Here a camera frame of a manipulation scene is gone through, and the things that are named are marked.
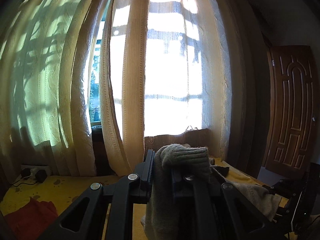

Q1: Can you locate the light grey knit sweater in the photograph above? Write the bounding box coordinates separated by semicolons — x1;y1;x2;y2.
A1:
144;144;284;239

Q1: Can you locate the yellow paw print blanket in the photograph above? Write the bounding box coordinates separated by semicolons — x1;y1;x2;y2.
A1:
0;157;298;240

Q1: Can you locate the brown wooden door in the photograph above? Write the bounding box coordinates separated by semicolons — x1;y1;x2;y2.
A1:
265;45;319;178

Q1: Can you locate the red knit garment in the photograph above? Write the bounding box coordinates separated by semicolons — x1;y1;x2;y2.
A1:
4;198;58;240

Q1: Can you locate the black power adapter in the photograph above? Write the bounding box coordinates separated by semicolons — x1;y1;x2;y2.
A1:
35;170;48;183

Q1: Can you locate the white power strip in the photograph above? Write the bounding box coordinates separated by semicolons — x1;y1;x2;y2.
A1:
21;165;52;176

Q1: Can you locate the cream ribbed curtain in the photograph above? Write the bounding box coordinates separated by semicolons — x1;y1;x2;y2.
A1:
99;0;231;176

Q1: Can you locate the cream patterned curtain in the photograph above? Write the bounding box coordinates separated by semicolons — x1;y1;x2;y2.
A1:
1;0;107;181

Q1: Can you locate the black charger cable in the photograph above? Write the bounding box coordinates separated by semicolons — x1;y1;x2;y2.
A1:
11;175;38;188

